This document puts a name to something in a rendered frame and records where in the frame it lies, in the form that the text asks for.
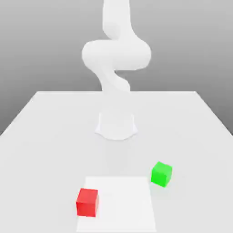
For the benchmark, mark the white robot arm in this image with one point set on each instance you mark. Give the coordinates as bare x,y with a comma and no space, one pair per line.
116,54

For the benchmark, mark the small green cube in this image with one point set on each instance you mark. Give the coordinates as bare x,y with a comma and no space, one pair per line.
161,174

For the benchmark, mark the small red cube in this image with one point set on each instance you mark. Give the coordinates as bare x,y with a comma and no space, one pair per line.
87,203

